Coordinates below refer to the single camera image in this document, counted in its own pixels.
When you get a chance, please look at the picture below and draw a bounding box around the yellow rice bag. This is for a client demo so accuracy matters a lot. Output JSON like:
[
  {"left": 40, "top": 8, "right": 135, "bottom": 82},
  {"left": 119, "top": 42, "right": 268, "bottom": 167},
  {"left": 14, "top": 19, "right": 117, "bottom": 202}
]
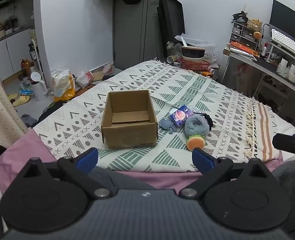
[{"left": 51, "top": 68, "right": 76, "bottom": 98}]

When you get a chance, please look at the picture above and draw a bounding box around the orange burger plush toy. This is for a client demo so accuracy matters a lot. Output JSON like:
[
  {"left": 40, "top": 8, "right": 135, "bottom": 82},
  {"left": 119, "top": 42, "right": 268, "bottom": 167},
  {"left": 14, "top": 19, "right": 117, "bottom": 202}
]
[{"left": 186, "top": 134, "right": 207, "bottom": 151}]

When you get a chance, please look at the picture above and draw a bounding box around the white desk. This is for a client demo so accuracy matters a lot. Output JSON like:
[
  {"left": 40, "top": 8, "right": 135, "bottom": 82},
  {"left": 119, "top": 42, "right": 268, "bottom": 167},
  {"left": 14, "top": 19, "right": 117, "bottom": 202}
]
[{"left": 222, "top": 47, "right": 295, "bottom": 128}]

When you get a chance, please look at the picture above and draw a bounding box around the black desk monitor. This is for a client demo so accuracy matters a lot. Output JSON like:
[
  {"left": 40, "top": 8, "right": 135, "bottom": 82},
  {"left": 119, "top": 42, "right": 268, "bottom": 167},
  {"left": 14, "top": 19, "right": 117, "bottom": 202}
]
[{"left": 269, "top": 0, "right": 295, "bottom": 48}]

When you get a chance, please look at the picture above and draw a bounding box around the black bowl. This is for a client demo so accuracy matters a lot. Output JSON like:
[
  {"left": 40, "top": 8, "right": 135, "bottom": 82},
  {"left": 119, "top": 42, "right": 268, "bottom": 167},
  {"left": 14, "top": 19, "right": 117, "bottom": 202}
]
[{"left": 181, "top": 45, "right": 206, "bottom": 58}]

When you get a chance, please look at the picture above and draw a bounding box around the white red-printed plastic bag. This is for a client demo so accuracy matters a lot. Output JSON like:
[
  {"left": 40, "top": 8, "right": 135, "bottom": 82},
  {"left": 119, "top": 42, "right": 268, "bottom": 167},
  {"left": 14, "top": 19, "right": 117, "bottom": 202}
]
[
  {"left": 102, "top": 62, "right": 115, "bottom": 75},
  {"left": 76, "top": 70, "right": 94, "bottom": 88}
]

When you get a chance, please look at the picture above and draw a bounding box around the brown drink bottle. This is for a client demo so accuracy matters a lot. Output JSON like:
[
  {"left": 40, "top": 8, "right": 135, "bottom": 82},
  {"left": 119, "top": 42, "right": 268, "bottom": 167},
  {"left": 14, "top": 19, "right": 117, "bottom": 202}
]
[{"left": 21, "top": 59, "right": 32, "bottom": 77}]

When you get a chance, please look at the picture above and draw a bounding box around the white kitchen cabinet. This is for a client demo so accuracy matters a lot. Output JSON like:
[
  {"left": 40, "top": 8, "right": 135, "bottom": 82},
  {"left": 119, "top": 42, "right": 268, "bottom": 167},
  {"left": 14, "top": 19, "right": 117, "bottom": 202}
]
[{"left": 0, "top": 26, "right": 38, "bottom": 80}]

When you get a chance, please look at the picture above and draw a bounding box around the white keyboard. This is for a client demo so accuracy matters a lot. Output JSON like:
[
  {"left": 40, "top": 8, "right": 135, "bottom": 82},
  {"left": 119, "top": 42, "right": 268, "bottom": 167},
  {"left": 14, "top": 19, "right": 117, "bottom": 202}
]
[{"left": 271, "top": 29, "right": 295, "bottom": 63}]

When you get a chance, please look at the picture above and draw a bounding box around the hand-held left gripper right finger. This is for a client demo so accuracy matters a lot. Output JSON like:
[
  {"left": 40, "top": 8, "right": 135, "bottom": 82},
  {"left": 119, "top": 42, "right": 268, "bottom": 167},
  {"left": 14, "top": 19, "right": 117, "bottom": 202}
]
[{"left": 179, "top": 147, "right": 273, "bottom": 198}]

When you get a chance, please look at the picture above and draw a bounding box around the blue knit cloth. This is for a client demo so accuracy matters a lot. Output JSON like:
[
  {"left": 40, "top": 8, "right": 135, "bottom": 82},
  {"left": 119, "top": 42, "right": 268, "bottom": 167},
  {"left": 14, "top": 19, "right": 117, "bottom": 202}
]
[{"left": 159, "top": 117, "right": 181, "bottom": 134}]

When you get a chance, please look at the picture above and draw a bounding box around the white thermos jug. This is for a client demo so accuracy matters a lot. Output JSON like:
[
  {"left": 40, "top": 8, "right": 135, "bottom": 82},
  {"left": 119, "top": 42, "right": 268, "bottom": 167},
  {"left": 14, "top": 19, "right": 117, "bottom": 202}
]
[{"left": 30, "top": 72, "right": 48, "bottom": 102}]

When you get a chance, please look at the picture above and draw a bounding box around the orange bag under desk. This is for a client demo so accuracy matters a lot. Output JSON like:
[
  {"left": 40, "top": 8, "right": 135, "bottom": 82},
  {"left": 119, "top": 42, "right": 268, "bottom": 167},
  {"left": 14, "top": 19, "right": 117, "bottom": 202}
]
[{"left": 234, "top": 62, "right": 250, "bottom": 85}]

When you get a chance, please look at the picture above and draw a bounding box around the grey fluffy rug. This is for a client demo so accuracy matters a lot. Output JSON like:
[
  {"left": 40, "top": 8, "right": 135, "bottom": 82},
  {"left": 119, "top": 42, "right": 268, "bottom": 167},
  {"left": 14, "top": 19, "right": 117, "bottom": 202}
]
[{"left": 20, "top": 114, "right": 38, "bottom": 128}]

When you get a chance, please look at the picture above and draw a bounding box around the woven basket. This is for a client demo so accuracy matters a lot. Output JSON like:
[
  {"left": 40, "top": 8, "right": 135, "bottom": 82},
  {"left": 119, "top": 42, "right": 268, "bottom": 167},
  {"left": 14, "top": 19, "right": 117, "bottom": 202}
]
[{"left": 247, "top": 19, "right": 263, "bottom": 30}]

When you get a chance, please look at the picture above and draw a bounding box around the blue-grey fluffy plush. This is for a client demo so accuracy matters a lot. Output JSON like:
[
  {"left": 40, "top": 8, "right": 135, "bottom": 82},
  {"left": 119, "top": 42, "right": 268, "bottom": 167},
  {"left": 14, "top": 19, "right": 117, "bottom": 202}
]
[{"left": 184, "top": 114, "right": 210, "bottom": 137}]

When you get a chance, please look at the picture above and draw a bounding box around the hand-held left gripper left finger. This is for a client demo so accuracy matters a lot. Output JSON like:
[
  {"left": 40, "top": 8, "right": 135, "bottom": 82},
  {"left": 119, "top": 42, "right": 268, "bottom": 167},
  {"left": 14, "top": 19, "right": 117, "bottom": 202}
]
[{"left": 21, "top": 147, "right": 113, "bottom": 198}]

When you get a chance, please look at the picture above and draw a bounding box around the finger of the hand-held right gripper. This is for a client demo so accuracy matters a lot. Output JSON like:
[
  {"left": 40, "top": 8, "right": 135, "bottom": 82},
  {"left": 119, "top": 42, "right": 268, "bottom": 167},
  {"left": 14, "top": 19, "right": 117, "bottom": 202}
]
[{"left": 272, "top": 133, "right": 295, "bottom": 159}]

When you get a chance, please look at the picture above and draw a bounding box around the red plastic basket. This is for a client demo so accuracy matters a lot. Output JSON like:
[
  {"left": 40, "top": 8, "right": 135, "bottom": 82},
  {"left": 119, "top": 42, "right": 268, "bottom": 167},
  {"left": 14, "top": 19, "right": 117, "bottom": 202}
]
[{"left": 179, "top": 57, "right": 211, "bottom": 72}]

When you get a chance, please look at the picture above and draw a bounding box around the grey wardrobe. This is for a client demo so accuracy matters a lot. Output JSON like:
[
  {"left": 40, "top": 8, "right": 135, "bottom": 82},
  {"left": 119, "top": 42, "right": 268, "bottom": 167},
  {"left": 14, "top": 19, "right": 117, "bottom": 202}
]
[{"left": 112, "top": 0, "right": 175, "bottom": 70}]

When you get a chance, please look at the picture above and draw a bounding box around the dotted beige cloth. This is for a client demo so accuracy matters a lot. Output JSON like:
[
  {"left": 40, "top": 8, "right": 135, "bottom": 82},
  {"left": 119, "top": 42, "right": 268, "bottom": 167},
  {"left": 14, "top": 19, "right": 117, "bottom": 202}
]
[{"left": 0, "top": 60, "right": 29, "bottom": 144}]

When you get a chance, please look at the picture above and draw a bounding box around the purple tissue pack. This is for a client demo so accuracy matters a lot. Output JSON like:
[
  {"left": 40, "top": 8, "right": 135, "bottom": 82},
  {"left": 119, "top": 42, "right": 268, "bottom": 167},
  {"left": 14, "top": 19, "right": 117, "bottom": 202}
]
[{"left": 169, "top": 106, "right": 194, "bottom": 127}]

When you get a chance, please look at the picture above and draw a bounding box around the grey drawer organiser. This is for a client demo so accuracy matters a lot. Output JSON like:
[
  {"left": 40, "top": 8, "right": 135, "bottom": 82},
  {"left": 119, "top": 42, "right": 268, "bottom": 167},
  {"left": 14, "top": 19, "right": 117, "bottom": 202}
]
[{"left": 229, "top": 22, "right": 260, "bottom": 50}]

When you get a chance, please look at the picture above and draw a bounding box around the dark spray bottle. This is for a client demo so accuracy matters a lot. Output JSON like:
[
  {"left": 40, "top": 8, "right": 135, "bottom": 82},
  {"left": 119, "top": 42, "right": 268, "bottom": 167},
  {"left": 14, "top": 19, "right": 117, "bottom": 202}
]
[{"left": 29, "top": 44, "right": 38, "bottom": 60}]

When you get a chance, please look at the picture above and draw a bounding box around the black leaning monitor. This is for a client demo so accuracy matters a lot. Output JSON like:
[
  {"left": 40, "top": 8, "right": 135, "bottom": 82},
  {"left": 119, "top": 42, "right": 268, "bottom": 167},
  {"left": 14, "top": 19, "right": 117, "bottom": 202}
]
[{"left": 157, "top": 0, "right": 186, "bottom": 58}]

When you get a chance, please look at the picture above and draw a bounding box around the pink bed sheet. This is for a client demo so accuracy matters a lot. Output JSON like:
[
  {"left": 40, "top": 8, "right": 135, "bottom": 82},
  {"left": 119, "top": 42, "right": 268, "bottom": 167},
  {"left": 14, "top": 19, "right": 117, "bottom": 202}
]
[{"left": 0, "top": 130, "right": 285, "bottom": 195}]

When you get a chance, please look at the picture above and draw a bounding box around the black scrunchie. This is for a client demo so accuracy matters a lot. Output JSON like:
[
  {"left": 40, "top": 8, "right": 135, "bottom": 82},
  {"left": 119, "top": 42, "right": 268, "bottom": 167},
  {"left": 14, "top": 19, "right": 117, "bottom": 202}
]
[{"left": 190, "top": 105, "right": 213, "bottom": 130}]

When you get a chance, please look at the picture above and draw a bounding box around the brown cardboard box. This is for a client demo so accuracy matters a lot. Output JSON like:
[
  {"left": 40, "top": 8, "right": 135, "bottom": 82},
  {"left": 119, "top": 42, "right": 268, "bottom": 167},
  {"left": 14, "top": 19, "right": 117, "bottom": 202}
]
[{"left": 101, "top": 89, "right": 158, "bottom": 150}]

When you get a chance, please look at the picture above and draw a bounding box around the beige bowl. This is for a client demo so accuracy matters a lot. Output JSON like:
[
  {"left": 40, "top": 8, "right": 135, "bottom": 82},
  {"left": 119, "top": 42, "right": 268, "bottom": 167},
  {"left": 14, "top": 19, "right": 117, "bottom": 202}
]
[{"left": 182, "top": 55, "right": 205, "bottom": 64}]

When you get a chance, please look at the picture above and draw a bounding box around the clear plastic bag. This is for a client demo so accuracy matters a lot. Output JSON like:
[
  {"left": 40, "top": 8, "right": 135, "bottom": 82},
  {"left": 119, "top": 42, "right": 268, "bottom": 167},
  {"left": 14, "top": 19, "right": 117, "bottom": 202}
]
[{"left": 175, "top": 34, "right": 216, "bottom": 53}]

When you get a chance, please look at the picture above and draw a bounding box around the orange red flat box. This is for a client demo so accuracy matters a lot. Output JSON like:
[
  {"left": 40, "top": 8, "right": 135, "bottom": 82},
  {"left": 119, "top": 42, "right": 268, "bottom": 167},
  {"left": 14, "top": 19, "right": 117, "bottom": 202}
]
[{"left": 230, "top": 41, "right": 259, "bottom": 55}]

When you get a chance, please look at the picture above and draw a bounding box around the patterned white blanket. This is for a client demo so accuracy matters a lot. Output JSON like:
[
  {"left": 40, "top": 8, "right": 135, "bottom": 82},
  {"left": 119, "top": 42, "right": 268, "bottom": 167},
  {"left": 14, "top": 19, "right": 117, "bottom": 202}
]
[{"left": 32, "top": 60, "right": 283, "bottom": 173}]

